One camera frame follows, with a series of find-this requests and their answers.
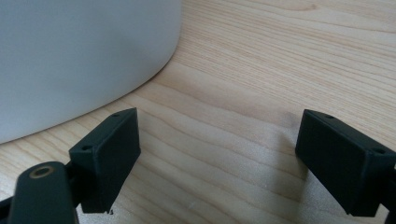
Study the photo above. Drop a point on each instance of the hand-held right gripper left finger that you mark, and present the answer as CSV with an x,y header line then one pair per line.
x,y
109,161

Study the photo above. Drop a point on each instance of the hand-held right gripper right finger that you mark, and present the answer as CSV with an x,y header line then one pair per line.
x,y
345,168

